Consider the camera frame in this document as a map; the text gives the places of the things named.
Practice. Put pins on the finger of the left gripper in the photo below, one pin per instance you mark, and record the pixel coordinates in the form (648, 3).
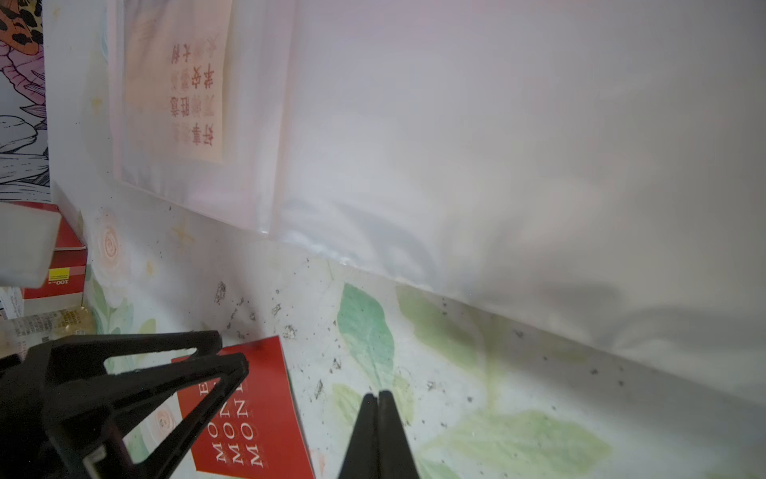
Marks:
(86, 420)
(23, 379)

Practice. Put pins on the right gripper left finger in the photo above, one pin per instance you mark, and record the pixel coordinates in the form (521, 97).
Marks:
(361, 460)

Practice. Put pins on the pink elephant photo album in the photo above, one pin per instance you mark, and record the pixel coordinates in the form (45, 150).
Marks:
(595, 169)

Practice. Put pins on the red box at left edge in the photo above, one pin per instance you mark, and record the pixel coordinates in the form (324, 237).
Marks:
(67, 272)

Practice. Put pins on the red money money card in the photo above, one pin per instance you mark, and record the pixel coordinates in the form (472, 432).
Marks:
(256, 433)

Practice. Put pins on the pale pink text card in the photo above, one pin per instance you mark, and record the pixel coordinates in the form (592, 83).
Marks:
(174, 76)

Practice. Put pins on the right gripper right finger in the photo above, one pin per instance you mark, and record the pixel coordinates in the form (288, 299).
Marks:
(395, 458)

